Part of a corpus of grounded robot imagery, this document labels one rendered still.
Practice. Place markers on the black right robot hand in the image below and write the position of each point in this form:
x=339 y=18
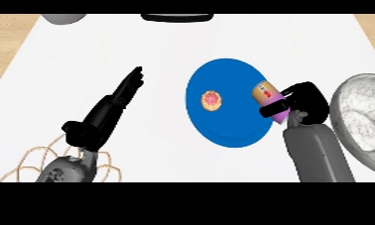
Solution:
x=307 y=103

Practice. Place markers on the small pink tart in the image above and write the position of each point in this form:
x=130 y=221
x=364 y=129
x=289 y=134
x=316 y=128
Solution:
x=211 y=100

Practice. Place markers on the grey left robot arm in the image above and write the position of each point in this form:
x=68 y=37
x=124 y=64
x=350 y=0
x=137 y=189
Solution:
x=68 y=171

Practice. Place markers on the white marble bowl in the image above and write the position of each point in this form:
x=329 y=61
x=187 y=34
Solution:
x=356 y=120

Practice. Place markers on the blue plate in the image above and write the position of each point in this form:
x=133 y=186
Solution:
x=229 y=103

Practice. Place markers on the tan and purple can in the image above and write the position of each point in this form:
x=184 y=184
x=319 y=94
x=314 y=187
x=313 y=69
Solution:
x=269 y=94

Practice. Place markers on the black flat object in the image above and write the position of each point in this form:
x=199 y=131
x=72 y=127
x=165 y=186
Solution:
x=176 y=17

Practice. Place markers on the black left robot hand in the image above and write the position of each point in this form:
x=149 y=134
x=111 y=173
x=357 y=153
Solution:
x=105 y=113

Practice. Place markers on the grey round object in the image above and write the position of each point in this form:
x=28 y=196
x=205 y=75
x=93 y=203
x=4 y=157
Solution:
x=63 y=18

